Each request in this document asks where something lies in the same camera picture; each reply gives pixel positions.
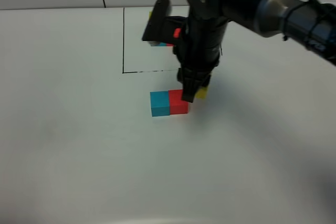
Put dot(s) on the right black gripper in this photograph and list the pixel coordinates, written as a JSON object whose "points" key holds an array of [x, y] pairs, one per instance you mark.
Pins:
{"points": [[198, 52]]}

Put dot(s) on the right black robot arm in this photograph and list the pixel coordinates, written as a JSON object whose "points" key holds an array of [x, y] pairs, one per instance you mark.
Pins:
{"points": [[308, 22]]}

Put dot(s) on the red template block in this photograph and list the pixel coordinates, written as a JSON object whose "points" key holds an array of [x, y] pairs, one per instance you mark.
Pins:
{"points": [[174, 38]]}

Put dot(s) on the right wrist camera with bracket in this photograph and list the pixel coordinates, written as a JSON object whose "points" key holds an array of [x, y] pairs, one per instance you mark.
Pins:
{"points": [[161, 24]]}

